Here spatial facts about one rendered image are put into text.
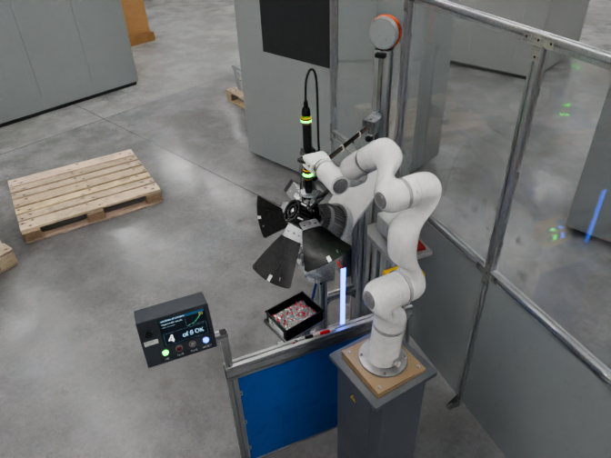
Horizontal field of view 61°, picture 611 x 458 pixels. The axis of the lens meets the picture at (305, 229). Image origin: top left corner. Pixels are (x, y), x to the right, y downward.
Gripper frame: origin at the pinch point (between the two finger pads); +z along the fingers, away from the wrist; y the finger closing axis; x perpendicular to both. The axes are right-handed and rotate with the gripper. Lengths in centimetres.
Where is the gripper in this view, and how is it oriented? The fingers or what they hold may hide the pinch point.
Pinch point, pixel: (307, 152)
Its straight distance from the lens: 219.5
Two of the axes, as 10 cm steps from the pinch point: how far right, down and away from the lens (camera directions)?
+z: -3.9, -5.2, 7.6
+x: -0.3, -8.2, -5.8
